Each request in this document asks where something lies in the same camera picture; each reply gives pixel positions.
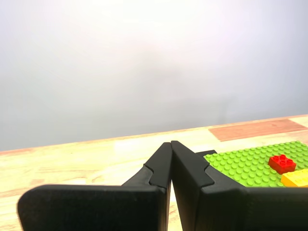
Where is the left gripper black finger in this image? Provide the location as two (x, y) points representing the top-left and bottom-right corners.
(170, 140), (308, 231)
(17, 141), (173, 231)

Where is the yellow rectangular toy brick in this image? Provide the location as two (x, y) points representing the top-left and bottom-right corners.
(281, 168), (308, 188)

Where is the green studded baseplate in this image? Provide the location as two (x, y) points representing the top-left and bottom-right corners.
(203, 141), (308, 188)

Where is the red square toy brick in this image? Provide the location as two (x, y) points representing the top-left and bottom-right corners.
(268, 154), (297, 174)

